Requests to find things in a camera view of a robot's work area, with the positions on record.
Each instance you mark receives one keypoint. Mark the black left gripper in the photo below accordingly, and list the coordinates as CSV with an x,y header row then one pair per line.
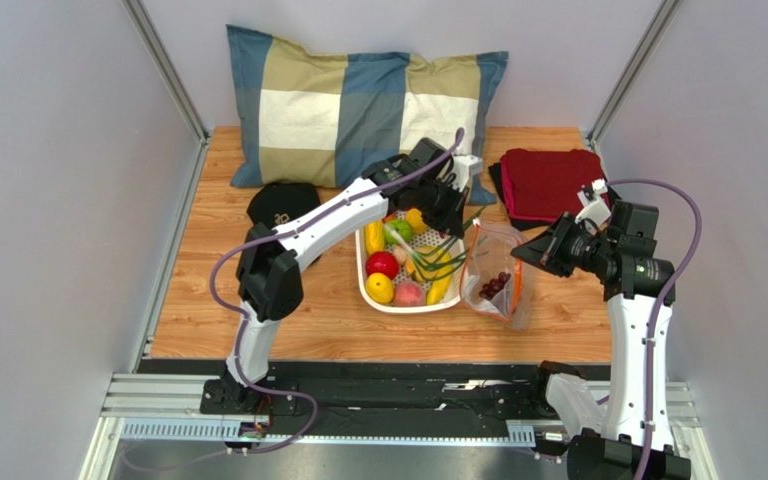
x,y
452,219

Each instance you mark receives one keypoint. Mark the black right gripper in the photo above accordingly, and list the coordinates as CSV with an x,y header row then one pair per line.
x,y
554,242

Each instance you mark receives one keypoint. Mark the green scallion bunch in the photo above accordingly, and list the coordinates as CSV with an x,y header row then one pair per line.
x,y
440,242

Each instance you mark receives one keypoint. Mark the orange yellow peach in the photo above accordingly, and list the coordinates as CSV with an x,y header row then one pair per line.
x,y
415,265

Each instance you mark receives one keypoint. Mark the clear zip top bag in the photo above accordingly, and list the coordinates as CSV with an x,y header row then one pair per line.
x,y
488,255

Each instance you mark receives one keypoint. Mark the dark red grape bunch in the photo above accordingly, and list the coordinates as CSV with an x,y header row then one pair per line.
x,y
494,286

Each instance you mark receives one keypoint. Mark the red apple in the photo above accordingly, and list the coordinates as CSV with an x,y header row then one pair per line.
x,y
384,263

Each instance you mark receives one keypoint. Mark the pink peach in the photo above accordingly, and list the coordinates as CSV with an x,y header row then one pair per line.
x,y
409,294

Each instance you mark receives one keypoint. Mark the yellow lemon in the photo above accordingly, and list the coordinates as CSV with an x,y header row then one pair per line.
x,y
380,288

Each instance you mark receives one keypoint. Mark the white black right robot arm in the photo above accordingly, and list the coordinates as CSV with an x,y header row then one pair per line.
x,y
629,436

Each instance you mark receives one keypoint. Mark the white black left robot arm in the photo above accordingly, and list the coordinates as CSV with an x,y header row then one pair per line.
x,y
432,179

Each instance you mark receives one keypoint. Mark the small orange fruit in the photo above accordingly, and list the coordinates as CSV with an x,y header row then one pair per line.
x,y
416,222

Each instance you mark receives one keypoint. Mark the green apple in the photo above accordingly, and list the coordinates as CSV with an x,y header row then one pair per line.
x,y
397,230

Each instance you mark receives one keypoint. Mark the beige garlic bulb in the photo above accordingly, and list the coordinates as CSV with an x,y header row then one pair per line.
x,y
401,254

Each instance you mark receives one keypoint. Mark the white perforated plastic basket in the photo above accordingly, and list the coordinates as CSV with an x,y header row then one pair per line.
x,y
451,297

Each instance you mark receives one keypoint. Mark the yellow banana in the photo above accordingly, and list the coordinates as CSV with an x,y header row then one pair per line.
x,y
442,283

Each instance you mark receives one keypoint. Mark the red folded cloth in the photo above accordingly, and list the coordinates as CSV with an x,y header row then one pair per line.
x,y
541,185

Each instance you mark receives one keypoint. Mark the yellow corn cob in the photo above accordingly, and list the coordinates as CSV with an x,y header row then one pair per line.
x,y
374,239

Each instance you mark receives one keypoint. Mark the blue beige checked pillow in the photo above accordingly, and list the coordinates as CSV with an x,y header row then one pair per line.
x,y
323,118

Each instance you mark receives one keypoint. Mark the black embroidered cap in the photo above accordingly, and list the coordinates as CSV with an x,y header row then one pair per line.
x,y
279,203

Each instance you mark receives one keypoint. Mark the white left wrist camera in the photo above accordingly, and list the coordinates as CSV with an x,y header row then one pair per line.
x,y
465,168

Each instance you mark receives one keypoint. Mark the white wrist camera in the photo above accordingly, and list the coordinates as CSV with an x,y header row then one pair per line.
x,y
595,211
465,168

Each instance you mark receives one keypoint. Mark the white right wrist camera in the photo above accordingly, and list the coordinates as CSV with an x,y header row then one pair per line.
x,y
595,211

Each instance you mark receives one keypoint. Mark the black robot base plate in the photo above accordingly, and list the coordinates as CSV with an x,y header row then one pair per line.
x,y
378,399

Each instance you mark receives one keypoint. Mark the right aluminium frame post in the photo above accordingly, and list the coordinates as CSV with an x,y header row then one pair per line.
x,y
655,30

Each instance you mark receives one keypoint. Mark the aluminium frame post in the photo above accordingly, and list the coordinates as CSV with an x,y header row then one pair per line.
x,y
655,30
149,34

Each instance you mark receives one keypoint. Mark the aluminium front rail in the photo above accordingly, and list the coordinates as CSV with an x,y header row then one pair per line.
x,y
164,407

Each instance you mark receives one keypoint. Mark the left aluminium frame post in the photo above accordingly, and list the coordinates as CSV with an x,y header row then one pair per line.
x,y
149,34

